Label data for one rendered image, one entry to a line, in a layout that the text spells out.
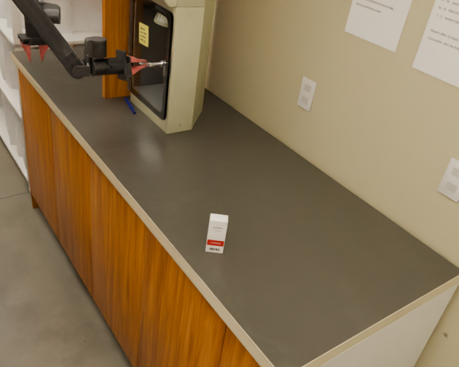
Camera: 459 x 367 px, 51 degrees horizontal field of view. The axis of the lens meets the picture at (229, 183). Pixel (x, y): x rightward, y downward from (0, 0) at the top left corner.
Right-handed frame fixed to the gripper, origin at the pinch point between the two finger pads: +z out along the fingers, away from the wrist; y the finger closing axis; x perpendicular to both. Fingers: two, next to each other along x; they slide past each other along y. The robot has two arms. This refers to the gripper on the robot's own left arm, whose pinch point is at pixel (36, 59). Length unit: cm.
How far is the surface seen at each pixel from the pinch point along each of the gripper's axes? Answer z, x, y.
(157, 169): 16, -67, 18
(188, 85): -3, -46, 41
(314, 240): 16, -120, 41
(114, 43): -7.5, -9.3, 28.1
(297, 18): -30, -60, 76
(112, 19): -16.9, -9.4, 27.4
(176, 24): -26, -46, 34
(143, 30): -17.7, -26.5, 32.0
